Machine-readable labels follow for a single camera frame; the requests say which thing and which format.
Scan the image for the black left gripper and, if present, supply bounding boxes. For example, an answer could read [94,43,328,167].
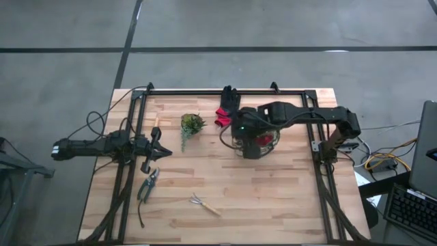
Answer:
[132,126,173,174]

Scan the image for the grey power box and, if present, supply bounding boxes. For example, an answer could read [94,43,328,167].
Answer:
[370,159,399,174]

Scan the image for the grey metal stand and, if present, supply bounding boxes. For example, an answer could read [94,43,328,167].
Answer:
[0,136,55,246]

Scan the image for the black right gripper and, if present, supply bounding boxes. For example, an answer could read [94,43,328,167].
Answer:
[231,106,274,161]

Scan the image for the black aluminium rig frame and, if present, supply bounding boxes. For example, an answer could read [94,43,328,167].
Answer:
[81,81,368,244]

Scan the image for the black keyboard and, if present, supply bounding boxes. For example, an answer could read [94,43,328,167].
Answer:
[384,183,437,243]

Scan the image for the green pruning shears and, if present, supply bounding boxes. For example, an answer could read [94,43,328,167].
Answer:
[137,167,160,229]

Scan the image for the black looped base cable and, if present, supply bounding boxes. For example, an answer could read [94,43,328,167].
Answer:
[66,85,150,141]

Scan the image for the black glove red cuff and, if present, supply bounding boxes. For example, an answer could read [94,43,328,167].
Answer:
[214,85,242,129]

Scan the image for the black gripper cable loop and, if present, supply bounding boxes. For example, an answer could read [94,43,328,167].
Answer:
[219,126,240,150]

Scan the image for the potted succulent plant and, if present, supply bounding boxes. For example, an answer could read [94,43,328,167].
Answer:
[180,113,208,153]

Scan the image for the red glove black fingertips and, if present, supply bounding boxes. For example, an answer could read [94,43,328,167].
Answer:
[255,134,274,147]

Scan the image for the small wooden-handled hand rake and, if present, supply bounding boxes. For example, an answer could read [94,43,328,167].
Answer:
[188,193,222,217]

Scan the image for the yellow coiled cable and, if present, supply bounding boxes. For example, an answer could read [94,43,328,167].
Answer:
[364,138,418,172]

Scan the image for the beige green gardening bag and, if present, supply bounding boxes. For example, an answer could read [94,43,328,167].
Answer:
[221,126,281,159]

